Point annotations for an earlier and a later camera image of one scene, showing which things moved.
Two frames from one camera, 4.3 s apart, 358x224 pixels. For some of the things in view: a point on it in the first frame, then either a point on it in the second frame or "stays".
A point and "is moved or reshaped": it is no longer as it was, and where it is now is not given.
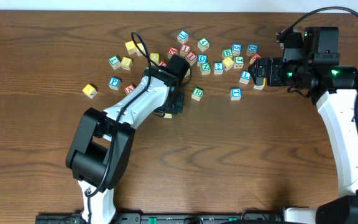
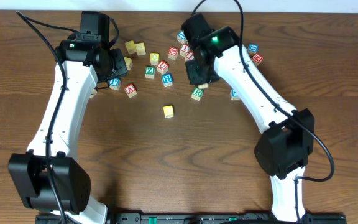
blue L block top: [183, 36] stays
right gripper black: [263, 72] -> [196, 74]
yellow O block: [188, 73] is moved or reshaped
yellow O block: [155, 57] stays
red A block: [129, 88] stays
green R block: [197, 93] stays
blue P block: [114, 83] stays
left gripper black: [179, 103] -> [119, 63]
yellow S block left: [126, 63] stays
